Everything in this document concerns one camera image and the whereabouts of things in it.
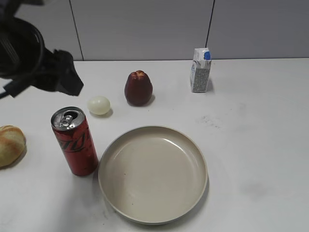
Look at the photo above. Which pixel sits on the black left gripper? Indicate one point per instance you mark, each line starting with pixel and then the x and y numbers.
pixel 56 73

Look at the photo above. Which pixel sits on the red cola can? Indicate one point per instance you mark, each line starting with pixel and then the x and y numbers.
pixel 72 132

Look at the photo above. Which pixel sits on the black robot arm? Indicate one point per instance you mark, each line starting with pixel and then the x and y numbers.
pixel 25 60

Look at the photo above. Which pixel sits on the beige round plate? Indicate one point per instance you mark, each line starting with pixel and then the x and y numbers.
pixel 153 175

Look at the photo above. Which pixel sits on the white egg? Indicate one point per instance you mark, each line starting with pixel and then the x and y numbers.
pixel 98 105

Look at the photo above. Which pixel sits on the dark red wax apple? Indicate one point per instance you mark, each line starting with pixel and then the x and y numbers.
pixel 138 89

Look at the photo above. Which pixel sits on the bread roll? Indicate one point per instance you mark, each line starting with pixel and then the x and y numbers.
pixel 12 145

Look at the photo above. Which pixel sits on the small white milk carton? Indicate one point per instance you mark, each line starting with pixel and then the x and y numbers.
pixel 200 70

